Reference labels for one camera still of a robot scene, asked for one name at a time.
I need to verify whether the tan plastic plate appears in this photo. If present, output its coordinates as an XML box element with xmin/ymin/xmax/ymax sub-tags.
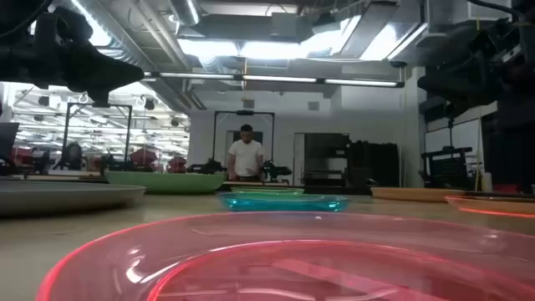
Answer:
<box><xmin>370</xmin><ymin>186</ymin><xmax>467</xmax><ymax>204</ymax></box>

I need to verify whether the person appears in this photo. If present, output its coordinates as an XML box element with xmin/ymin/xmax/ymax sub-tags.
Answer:
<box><xmin>64</xmin><ymin>141</ymin><xmax>84</xmax><ymax>171</ymax></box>
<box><xmin>227</xmin><ymin>124</ymin><xmax>266</xmax><ymax>182</ymax></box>

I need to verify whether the black pegboard cart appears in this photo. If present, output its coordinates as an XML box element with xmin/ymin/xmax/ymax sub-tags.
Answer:
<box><xmin>420</xmin><ymin>145</ymin><xmax>482</xmax><ymax>191</ymax></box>

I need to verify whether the blue translucent plastic plate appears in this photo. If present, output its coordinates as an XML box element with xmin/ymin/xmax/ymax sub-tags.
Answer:
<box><xmin>217</xmin><ymin>191</ymin><xmax>350</xmax><ymax>213</ymax></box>

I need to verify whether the dark shelf unit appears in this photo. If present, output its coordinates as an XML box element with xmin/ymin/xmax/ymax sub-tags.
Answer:
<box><xmin>303</xmin><ymin>133</ymin><xmax>350</xmax><ymax>187</ymax></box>

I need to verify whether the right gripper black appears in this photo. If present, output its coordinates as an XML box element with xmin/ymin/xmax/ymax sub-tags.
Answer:
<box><xmin>417</xmin><ymin>39</ymin><xmax>535</xmax><ymax>121</ymax></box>

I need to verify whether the long ceiling light strip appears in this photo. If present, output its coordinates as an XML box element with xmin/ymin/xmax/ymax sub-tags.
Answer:
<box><xmin>144</xmin><ymin>71</ymin><xmax>405</xmax><ymax>89</ymax></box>

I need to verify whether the pink translucent plastic plate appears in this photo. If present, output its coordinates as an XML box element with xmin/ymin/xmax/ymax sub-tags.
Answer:
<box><xmin>35</xmin><ymin>211</ymin><xmax>535</xmax><ymax>301</ymax></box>

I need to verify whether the red box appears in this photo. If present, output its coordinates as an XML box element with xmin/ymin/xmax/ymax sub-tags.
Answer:
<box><xmin>492</xmin><ymin>182</ymin><xmax>521</xmax><ymax>194</ymax></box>

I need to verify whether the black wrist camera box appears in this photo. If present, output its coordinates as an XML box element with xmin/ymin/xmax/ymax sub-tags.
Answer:
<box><xmin>497</xmin><ymin>17</ymin><xmax>535</xmax><ymax>64</ymax></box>

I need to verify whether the grey ceiling duct box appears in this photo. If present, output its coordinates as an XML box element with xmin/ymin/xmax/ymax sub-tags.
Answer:
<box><xmin>270</xmin><ymin>12</ymin><xmax>299</xmax><ymax>43</ymax></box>

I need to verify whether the dark monitor screen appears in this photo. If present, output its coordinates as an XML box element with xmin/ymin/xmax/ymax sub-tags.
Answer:
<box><xmin>0</xmin><ymin>122</ymin><xmax>20</xmax><ymax>164</ymax></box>

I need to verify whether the red cover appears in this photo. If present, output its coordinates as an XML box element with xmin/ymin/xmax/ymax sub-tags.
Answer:
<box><xmin>167</xmin><ymin>156</ymin><xmax>188</xmax><ymax>174</ymax></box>
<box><xmin>129</xmin><ymin>148</ymin><xmax>160</xmax><ymax>166</ymax></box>

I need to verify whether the whiteboard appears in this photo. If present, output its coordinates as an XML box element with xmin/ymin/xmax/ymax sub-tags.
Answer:
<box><xmin>425</xmin><ymin>118</ymin><xmax>482</xmax><ymax>168</ymax></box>

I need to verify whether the green opaque plastic plate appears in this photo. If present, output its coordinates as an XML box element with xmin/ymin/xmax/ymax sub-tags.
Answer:
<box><xmin>104</xmin><ymin>171</ymin><xmax>227</xmax><ymax>196</ymax></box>

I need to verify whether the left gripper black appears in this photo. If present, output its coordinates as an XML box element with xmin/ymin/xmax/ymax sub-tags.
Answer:
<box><xmin>0</xmin><ymin>12</ymin><xmax>145</xmax><ymax>109</ymax></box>

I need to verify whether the black cabinet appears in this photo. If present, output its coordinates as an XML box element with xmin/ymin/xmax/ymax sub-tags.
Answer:
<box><xmin>348</xmin><ymin>140</ymin><xmax>401</xmax><ymax>189</ymax></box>

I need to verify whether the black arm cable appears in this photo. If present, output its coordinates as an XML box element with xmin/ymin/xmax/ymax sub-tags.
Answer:
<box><xmin>466</xmin><ymin>0</ymin><xmax>523</xmax><ymax>20</ymax></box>

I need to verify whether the black gantry frame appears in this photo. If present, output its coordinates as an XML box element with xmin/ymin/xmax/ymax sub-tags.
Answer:
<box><xmin>211</xmin><ymin>110</ymin><xmax>277</xmax><ymax>173</ymax></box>
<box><xmin>61</xmin><ymin>102</ymin><xmax>134</xmax><ymax>165</ymax></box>

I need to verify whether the silver spiral air duct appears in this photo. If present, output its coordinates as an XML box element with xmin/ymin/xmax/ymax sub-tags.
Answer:
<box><xmin>70</xmin><ymin>0</ymin><xmax>189</xmax><ymax>73</ymax></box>
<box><xmin>169</xmin><ymin>0</ymin><xmax>202</xmax><ymax>27</ymax></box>

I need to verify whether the grey plastic plate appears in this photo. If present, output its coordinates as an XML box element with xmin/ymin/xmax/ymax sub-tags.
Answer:
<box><xmin>0</xmin><ymin>179</ymin><xmax>147</xmax><ymax>217</ymax></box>

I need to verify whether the small green translucent plate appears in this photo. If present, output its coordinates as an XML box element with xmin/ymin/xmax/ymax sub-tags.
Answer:
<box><xmin>230</xmin><ymin>186</ymin><xmax>305</xmax><ymax>195</ymax></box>

